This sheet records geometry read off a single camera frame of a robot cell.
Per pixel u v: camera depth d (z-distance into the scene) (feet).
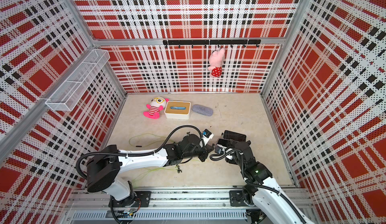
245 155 1.88
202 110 3.52
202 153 2.26
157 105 3.51
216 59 3.05
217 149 2.27
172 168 2.76
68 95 2.31
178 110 3.47
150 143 3.08
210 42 2.90
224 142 2.42
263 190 1.66
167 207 2.36
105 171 1.43
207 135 2.25
